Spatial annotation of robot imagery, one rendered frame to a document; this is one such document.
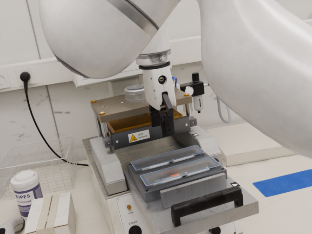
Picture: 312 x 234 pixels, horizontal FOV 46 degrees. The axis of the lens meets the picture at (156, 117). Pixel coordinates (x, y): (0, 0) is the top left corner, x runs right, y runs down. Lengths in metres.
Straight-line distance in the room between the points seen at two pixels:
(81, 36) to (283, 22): 0.18
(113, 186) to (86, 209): 0.35
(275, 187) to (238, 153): 0.22
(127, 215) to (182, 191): 0.23
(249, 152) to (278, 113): 1.12
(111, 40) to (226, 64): 0.11
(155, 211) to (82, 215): 0.50
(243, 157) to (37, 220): 0.76
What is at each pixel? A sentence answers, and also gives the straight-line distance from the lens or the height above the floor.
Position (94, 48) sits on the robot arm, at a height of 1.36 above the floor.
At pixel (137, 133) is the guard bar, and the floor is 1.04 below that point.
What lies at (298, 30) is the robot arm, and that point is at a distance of 0.32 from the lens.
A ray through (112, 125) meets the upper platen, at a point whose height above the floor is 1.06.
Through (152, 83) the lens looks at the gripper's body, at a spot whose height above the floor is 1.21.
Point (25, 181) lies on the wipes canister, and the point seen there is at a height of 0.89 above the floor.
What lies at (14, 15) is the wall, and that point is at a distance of 1.58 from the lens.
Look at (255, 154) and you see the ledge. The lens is 1.43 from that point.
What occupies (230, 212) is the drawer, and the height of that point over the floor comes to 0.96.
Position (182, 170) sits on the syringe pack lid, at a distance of 0.86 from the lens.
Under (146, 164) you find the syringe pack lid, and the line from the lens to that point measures 0.91.
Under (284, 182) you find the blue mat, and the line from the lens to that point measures 1.31.
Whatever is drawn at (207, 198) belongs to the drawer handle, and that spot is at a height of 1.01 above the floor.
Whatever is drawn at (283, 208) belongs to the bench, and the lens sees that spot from 1.18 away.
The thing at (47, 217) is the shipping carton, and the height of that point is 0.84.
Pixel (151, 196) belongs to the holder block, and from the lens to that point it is 0.82.
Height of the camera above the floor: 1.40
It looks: 18 degrees down
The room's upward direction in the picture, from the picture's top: 8 degrees counter-clockwise
